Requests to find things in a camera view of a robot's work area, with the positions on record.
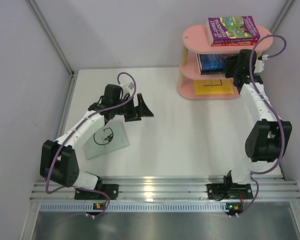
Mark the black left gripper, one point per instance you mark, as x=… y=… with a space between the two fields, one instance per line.
x=143 y=111

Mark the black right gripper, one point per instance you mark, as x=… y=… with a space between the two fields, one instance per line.
x=229 y=61

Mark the red 13-Storey Treehouse book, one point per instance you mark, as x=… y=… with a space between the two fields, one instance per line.
x=230 y=44

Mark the blue Jane Eyre book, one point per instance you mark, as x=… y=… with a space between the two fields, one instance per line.
x=213 y=62

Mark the dark blue Nineteen Eighty-Four book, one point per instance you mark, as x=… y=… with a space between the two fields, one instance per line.
x=211 y=72

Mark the purple 117-Storey Treehouse book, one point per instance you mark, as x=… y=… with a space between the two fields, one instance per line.
x=232 y=29

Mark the yellow hangman book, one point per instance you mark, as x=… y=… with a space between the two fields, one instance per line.
x=213 y=87

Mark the grey-green file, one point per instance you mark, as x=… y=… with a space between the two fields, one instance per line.
x=105 y=140

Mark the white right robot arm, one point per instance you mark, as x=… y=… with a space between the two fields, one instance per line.
x=270 y=135

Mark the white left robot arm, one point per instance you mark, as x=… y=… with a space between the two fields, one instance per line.
x=59 y=162

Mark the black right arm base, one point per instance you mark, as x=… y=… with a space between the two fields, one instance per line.
x=228 y=190

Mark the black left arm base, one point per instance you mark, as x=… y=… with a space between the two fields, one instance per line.
x=111 y=190

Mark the pink three-tier shelf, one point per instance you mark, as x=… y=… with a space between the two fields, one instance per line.
x=208 y=52

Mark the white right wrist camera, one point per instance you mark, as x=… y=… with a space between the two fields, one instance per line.
x=260 y=64

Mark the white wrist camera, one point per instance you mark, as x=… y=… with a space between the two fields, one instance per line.
x=260 y=64
x=127 y=87

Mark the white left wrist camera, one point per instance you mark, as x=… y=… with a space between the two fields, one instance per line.
x=127 y=87

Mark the perforated grey cable duct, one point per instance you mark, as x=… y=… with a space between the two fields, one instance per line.
x=138 y=207

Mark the aluminium mounting rail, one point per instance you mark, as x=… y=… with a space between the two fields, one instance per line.
x=158 y=189

